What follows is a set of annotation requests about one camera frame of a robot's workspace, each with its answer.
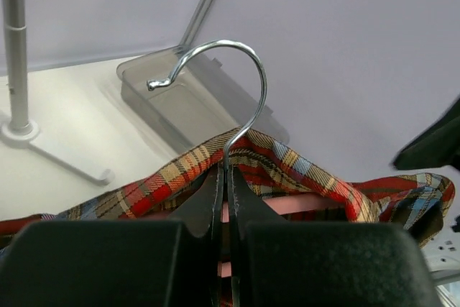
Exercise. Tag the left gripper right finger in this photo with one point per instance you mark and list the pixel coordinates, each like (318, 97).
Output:
(275, 262)

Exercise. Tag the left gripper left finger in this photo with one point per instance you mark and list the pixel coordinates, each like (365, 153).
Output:
(154, 262)

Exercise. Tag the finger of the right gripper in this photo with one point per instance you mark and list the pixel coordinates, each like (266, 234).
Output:
(436, 147)

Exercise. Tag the pink hanger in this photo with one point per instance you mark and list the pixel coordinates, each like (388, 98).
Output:
(267, 121)

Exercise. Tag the red orange plaid shirt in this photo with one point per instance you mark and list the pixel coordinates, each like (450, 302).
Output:
(292, 186)

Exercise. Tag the grey plastic bin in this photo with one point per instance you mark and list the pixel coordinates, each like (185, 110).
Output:
(202, 102)

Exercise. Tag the silver white clothes rack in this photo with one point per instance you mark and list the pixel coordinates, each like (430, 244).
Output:
(19, 131)

